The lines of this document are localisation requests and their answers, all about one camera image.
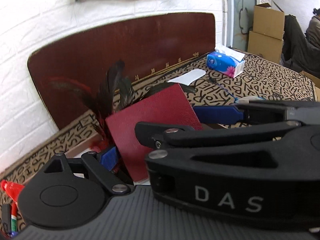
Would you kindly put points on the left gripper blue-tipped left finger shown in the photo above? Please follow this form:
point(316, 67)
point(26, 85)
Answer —
point(108, 169)

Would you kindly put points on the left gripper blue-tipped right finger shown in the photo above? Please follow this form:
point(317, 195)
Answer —
point(225, 115)

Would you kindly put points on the dark red box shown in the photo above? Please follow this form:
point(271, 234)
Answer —
point(133, 128)

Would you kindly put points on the white paper slip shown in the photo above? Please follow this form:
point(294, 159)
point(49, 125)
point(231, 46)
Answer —
point(189, 77)

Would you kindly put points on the letter patterned brown cloth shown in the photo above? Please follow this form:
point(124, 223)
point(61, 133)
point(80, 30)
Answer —
point(61, 202)

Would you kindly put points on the blue tissue pack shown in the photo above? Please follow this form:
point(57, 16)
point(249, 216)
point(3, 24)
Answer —
point(225, 64)

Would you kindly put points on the black feather toy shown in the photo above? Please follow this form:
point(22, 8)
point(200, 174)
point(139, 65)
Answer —
point(114, 94)

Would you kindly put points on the stacked cardboard boxes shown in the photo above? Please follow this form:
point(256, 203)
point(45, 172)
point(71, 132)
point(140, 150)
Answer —
point(266, 37)

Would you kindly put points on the red nozzle bottle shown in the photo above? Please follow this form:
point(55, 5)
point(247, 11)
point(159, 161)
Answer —
point(12, 189)

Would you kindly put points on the dark wooden board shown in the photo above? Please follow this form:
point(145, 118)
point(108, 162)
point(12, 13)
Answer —
point(147, 45)

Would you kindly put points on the black car key pouch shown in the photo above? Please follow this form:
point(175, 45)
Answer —
point(6, 218)

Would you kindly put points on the seated person in background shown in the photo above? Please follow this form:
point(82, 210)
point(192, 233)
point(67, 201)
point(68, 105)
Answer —
point(313, 30)

